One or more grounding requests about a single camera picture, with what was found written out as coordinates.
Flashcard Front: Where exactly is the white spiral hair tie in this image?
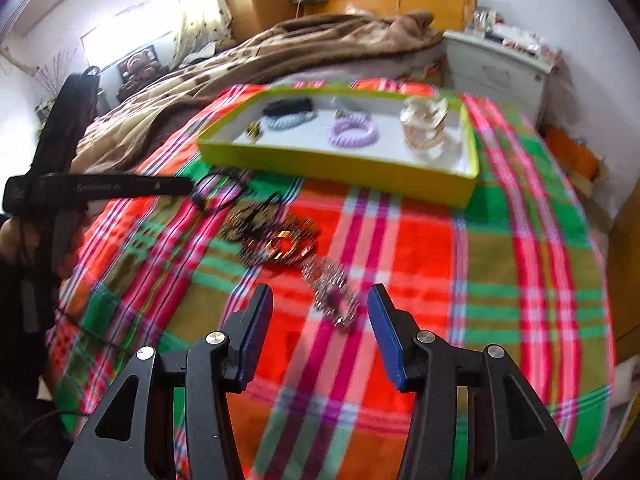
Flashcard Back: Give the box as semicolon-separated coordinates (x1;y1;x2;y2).
264;109;319;132

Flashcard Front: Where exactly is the gold round beaded ornament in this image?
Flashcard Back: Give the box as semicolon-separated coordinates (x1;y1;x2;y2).
263;231;303;262

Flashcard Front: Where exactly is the wooden headboard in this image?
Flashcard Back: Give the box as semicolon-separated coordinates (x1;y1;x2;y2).
304;0;479;32

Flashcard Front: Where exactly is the plaid cloth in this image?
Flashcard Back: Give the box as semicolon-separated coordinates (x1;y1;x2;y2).
45;77;619;480

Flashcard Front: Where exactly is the yellow-green cardboard box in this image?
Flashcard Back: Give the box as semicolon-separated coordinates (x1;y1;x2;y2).
195;85;482;209

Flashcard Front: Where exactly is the dried branch decoration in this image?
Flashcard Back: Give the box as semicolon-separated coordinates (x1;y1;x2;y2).
34;49;77;107

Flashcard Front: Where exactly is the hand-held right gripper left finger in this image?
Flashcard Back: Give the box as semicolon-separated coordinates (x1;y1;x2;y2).
57;284;274;480

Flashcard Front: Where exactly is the orange box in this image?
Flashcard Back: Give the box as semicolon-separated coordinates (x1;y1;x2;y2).
541;126;604;182

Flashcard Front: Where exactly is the clear hair claw clip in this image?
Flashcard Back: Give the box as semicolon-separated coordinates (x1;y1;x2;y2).
399;94;464;162

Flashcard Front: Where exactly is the brown teddy bear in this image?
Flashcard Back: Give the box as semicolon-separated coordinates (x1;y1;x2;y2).
116;46;162;99

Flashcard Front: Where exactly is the window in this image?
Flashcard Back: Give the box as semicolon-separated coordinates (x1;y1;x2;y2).
80;0;192;72

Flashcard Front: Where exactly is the white nightstand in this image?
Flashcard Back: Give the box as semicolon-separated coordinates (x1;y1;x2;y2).
442;30;557;127

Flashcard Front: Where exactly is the brown patterned blanket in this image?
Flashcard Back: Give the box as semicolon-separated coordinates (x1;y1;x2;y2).
70;9;447;172

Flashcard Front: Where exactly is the clutter of small bottles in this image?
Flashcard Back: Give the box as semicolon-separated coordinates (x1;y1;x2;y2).
469;6;562;62

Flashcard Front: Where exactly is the black hair band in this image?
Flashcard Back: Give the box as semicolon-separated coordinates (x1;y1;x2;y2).
262;98;314;116

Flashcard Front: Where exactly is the rhinestone hair clip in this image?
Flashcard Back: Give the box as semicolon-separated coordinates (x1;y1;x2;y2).
301;256;362;332

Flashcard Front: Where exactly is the black cable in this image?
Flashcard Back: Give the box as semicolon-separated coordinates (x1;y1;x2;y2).
20;305;126;438

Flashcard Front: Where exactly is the wooden door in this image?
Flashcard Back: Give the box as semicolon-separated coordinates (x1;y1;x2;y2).
606;180;640;363

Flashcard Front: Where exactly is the small grey hair clip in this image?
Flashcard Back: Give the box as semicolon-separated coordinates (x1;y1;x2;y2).
331;96;362;117

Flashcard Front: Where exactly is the purple spiral hair tie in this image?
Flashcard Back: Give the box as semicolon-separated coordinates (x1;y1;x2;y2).
326;113;379;149

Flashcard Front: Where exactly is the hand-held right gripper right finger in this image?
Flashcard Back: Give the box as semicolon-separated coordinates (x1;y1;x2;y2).
367;284;581;480

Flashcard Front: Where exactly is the patterned curtain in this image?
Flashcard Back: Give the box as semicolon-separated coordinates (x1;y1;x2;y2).
172;0;236;62

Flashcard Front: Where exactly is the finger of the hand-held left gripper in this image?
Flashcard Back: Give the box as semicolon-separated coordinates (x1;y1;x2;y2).
125;175;196;199

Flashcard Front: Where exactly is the thin black elastic band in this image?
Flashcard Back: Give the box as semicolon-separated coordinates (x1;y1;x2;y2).
192;169;282;213

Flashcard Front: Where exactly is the dark beaded bracelet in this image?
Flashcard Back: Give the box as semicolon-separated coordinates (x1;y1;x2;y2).
221;204;321;267

